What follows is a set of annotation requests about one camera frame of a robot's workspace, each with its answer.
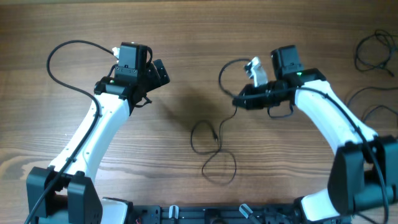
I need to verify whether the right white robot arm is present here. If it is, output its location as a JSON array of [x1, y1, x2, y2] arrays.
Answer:
[[233, 45, 397, 223]]

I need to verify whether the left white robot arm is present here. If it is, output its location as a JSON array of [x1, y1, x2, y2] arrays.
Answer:
[[25, 42, 170, 223]]

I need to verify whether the thin black usb cable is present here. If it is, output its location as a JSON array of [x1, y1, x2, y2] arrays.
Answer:
[[190, 105, 239, 185]]

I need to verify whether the thick black usb cable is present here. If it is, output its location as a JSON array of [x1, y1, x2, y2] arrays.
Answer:
[[346, 29, 398, 122]]

